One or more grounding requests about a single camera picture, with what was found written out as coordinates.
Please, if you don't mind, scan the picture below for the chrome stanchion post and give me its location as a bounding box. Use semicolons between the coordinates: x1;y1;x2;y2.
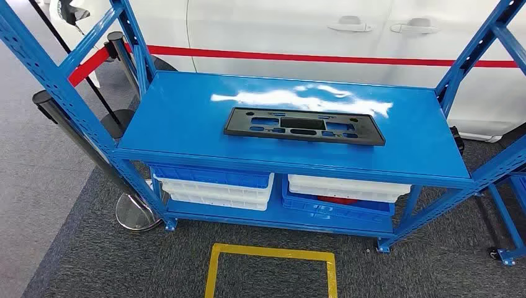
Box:
107;31;141;97

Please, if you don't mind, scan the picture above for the blue metal rack with caster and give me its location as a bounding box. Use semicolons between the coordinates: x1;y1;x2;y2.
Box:
486;173;526;267

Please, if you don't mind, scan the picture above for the white car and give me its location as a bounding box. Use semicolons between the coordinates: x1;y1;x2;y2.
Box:
49;0;526;143

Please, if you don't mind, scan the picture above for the black ribbed block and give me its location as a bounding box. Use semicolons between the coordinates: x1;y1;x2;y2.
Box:
450;126;466;156

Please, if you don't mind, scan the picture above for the thin black stanchion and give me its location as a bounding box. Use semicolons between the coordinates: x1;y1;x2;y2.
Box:
27;0;136;140

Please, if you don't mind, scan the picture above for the red item in crate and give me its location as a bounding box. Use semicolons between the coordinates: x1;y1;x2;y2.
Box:
317;196;359;205

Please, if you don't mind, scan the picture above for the black plastic plate bracket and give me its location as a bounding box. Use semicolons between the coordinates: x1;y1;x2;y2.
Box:
223;107;386;147

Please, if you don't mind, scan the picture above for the white car door handle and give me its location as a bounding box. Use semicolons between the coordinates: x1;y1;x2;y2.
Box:
389;17;440;35
327;16;374;33

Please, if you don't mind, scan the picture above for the dark stanchion with chrome base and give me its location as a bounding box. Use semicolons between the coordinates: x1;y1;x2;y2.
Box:
32;90;170;232

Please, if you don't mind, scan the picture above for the short red barrier belt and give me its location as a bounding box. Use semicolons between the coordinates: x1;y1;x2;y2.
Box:
68;46;111;88

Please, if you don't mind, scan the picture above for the long red barrier belt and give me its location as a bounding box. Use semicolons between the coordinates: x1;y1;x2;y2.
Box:
123;43;519;69

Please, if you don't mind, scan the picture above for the blue metal shelf rack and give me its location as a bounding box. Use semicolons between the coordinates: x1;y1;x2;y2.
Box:
0;0;526;255

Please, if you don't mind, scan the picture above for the white plastic crate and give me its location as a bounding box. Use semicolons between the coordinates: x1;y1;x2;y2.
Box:
287;174;412;204
153;173;275;212

